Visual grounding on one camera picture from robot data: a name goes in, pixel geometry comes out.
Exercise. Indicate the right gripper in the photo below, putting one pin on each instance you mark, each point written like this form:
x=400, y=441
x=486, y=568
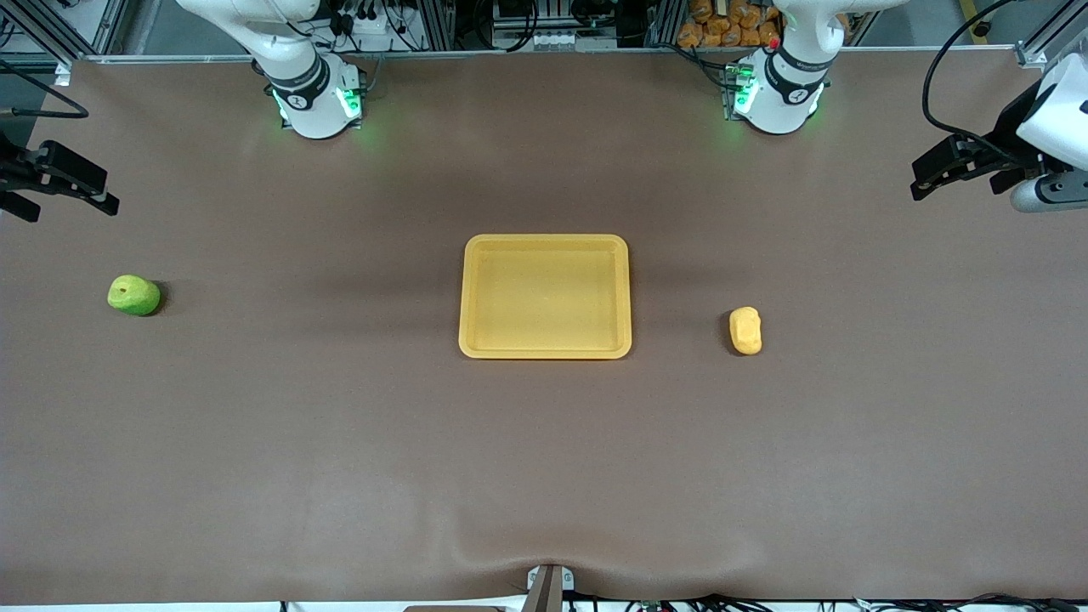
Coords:
x=10, y=167

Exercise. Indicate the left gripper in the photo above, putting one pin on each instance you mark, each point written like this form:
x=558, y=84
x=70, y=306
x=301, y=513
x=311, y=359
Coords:
x=1008, y=128

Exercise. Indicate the green apple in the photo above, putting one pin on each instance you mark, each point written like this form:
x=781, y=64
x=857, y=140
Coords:
x=132, y=296

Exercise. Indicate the yellow potato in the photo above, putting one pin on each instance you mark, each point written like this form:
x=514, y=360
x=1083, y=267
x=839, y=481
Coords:
x=745, y=331

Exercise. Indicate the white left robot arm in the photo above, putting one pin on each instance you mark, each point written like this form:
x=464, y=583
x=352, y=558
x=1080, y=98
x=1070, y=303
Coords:
x=782, y=102

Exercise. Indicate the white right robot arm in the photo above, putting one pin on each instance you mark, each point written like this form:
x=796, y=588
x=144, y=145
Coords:
x=310, y=106

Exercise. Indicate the yellow plastic tray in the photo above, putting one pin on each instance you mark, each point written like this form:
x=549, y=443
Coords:
x=544, y=297

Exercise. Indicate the white power strip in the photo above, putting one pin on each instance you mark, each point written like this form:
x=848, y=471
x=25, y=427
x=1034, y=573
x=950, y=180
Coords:
x=374, y=32

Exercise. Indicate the brown table mat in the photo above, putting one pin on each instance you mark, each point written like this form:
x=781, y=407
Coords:
x=340, y=425

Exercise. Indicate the white connector block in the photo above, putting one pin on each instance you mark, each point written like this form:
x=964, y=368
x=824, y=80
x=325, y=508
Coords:
x=552, y=40

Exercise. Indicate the aluminium frame profile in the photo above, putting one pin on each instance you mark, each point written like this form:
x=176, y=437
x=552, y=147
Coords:
x=1050, y=34
x=59, y=30
x=665, y=24
x=438, y=25

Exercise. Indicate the metal clamp bracket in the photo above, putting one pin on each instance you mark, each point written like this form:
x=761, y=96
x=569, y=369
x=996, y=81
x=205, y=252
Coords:
x=550, y=588

